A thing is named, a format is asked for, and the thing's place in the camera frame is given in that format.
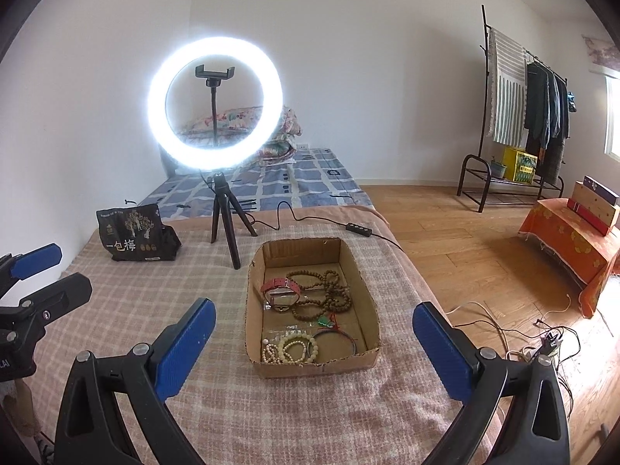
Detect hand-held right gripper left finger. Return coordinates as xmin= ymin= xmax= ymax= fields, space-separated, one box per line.
xmin=54 ymin=297 xmax=217 ymax=465

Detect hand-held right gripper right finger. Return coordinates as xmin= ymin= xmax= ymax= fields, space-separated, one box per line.
xmin=412 ymin=301 xmax=571 ymax=465

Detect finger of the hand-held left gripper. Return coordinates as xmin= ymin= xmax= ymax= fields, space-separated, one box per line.
xmin=19 ymin=272 xmax=93 ymax=323
xmin=0 ymin=243 xmax=64 ymax=296

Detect brown bead necklace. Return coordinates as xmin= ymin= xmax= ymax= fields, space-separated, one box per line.
xmin=286 ymin=270 xmax=352 ymax=323

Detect jade pendant bead necklace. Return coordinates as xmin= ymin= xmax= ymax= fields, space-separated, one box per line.
xmin=260 ymin=314 xmax=360 ymax=365

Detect white bead bracelet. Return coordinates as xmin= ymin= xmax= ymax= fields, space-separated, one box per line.
xmin=277 ymin=333 xmax=320 ymax=364

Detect cardboard box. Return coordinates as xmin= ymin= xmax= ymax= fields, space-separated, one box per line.
xmin=245 ymin=237 xmax=381 ymax=379

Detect white power strip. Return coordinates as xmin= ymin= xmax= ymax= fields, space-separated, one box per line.
xmin=504 ymin=334 xmax=565 ymax=364

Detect black snack bag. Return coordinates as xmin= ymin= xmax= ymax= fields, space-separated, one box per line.
xmin=96 ymin=203 xmax=182 ymax=262

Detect thin black bangle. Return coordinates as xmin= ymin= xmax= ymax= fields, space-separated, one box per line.
xmin=310 ymin=328 xmax=359 ymax=362

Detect black mini tripod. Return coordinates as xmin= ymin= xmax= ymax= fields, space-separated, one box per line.
xmin=210 ymin=172 xmax=258 ymax=270

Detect pink plaid blanket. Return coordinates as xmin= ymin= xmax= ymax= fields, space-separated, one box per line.
xmin=19 ymin=203 xmax=509 ymax=465

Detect orange floral tablecloth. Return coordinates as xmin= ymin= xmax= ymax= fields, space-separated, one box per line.
xmin=518 ymin=198 xmax=620 ymax=319

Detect red flat box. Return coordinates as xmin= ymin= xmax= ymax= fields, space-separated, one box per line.
xmin=568 ymin=198 xmax=611 ymax=237

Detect yellow box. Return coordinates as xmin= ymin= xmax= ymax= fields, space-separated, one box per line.
xmin=503 ymin=146 xmax=538 ymax=185

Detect light wooden box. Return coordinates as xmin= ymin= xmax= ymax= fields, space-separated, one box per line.
xmin=574 ymin=181 xmax=620 ymax=228

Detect blue patterned bedsheet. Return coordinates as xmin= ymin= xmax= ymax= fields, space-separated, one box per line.
xmin=138 ymin=148 xmax=376 ymax=214

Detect folded floral quilt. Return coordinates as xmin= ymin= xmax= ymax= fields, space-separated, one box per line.
xmin=181 ymin=105 xmax=303 ymax=165

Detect dark blue flat box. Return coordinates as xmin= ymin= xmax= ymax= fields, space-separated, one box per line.
xmin=582 ymin=176 xmax=620 ymax=207

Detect black gooseneck phone holder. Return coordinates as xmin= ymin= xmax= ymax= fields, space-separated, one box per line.
xmin=195 ymin=64 xmax=236 ymax=142

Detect striped hanging cloth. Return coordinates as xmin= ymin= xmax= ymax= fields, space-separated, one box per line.
xmin=487 ymin=26 xmax=529 ymax=147

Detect dark hanging clothes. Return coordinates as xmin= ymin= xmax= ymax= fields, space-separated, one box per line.
xmin=524 ymin=60 xmax=577 ymax=186

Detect black metal coat rack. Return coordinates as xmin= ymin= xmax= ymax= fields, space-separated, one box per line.
xmin=458 ymin=5 xmax=568 ymax=213

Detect window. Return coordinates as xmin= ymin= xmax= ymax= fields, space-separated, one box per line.
xmin=603 ymin=75 xmax=620 ymax=158

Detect floral curtain valance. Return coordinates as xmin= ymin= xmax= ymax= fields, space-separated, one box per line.
xmin=581 ymin=35 xmax=620 ymax=78

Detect tangle of floor cables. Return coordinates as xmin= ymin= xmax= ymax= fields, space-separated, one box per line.
xmin=446 ymin=295 xmax=582 ymax=398

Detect pink strap watch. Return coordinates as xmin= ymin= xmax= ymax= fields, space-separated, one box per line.
xmin=260 ymin=276 xmax=302 ymax=313

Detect white ring light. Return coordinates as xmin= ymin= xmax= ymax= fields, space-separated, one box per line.
xmin=148 ymin=35 xmax=284 ymax=174

